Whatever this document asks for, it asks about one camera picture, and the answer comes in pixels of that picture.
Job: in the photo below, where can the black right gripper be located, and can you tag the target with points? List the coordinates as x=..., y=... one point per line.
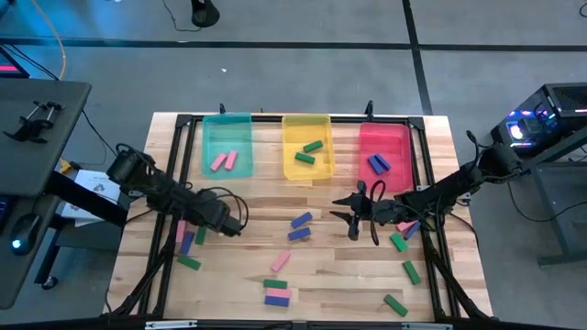
x=392, y=212

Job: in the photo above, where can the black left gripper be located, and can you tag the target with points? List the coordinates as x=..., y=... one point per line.
x=213, y=211

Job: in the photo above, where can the blue wooden block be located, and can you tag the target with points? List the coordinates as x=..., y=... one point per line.
x=277, y=301
x=299, y=234
x=375, y=165
x=301, y=220
x=413, y=230
x=384, y=161
x=186, y=243

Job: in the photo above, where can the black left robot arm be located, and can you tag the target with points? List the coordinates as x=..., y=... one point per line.
x=156, y=185

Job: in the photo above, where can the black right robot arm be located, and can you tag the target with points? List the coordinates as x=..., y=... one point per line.
x=458, y=183

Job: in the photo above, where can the red translucent plastic bin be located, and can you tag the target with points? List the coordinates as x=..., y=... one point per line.
x=390, y=137

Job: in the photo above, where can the yellow translucent plastic bin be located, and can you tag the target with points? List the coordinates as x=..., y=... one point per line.
x=298, y=128

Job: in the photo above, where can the teal translucent plastic bin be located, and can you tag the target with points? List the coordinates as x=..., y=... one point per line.
x=229, y=133

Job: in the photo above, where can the white printed paper sheet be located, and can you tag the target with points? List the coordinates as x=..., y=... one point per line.
x=98, y=183

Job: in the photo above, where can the black caster wheel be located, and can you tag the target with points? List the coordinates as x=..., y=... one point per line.
x=49, y=282

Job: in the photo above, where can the black computer mouse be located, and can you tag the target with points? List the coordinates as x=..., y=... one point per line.
x=27, y=229

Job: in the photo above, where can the black side desk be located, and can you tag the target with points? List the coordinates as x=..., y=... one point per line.
x=36, y=160

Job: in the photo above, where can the grey metal stand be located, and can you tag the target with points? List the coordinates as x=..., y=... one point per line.
x=559, y=201

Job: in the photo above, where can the black round stand base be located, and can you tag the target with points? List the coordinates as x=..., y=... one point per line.
x=205, y=16

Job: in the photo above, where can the black screw clamp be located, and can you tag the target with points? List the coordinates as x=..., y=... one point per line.
x=32, y=126

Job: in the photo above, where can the black lit computer tower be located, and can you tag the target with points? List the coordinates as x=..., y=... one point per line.
x=564, y=98

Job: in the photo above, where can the dark monitor corner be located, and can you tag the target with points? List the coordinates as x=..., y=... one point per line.
x=9, y=62

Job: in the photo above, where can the small black frame clamp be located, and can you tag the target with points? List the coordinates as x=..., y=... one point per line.
x=222, y=109
x=369, y=109

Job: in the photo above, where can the silver table edge bracket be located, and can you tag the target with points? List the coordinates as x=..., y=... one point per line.
x=170, y=325
x=426, y=326

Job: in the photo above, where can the black aluminium table frame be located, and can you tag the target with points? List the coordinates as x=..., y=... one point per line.
x=266, y=119

